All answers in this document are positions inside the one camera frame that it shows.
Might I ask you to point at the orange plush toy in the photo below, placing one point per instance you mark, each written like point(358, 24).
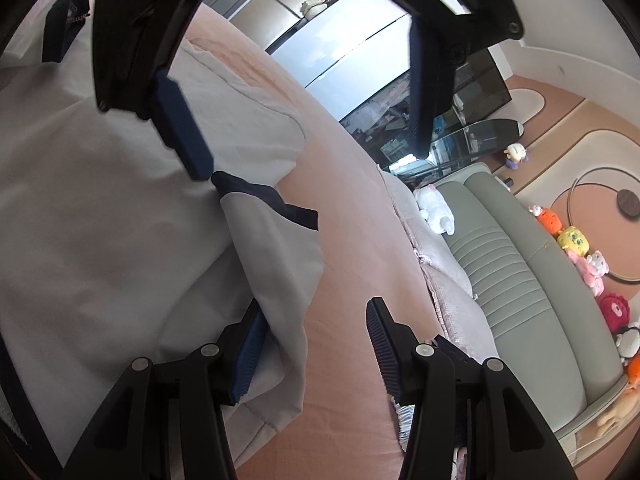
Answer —
point(550, 221)

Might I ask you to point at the yellow plush toy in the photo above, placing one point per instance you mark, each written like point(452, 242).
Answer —
point(573, 241)

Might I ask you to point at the purple and white plush toy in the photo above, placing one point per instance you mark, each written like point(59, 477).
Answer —
point(515, 155)

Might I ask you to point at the pink bed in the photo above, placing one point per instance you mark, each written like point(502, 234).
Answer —
point(360, 260)

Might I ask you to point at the steel refrigerator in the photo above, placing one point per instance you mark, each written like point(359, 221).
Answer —
point(265, 15)

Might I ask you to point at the black and white plush toy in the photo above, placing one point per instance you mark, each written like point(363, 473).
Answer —
point(629, 342)

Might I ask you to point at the pale pink blanket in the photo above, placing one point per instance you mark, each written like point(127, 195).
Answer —
point(450, 320)

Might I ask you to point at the white shirt with navy trim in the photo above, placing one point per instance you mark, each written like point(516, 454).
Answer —
point(100, 210)

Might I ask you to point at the brown wall disc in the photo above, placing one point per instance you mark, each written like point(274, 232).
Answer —
point(629, 202)

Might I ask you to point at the padded headboard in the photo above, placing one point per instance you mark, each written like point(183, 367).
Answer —
point(525, 300)

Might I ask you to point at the cream plush toy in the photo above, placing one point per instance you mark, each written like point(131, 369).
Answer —
point(315, 4)

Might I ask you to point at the pink and white plush toy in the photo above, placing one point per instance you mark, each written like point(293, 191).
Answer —
point(590, 272)

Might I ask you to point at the glass display cabinet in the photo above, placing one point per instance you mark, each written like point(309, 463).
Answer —
point(480, 80)

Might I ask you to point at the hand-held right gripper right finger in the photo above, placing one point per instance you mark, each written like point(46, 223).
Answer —
point(382, 350)

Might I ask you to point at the white wardrobe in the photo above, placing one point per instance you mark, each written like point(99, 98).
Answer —
point(340, 55)

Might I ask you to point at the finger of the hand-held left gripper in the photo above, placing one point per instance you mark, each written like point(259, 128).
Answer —
point(185, 125)
point(420, 100)

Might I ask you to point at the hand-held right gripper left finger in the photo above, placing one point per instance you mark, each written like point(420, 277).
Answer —
point(250, 355)

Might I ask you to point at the red plush toy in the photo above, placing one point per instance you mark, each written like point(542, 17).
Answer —
point(614, 312)

